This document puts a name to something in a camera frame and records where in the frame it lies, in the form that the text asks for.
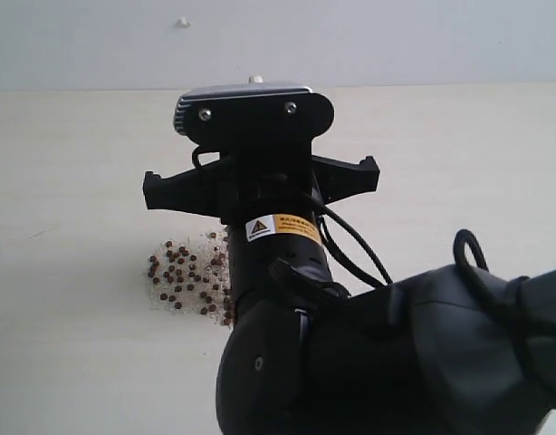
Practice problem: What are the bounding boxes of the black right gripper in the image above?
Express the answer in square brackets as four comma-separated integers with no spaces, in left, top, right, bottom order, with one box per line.
[142,145,380,225]

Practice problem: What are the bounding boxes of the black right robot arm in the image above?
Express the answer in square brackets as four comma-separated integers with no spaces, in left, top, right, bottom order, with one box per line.
[142,147,556,434]

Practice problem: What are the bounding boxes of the pile of beans and rice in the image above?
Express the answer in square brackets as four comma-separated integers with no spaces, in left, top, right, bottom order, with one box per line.
[146,227,235,329]

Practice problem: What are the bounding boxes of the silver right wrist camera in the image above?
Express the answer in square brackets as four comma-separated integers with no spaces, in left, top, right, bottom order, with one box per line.
[173,82,335,150]

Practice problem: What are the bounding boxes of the small white wall plug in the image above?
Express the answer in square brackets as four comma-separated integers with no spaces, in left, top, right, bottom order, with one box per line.
[175,17,191,29]

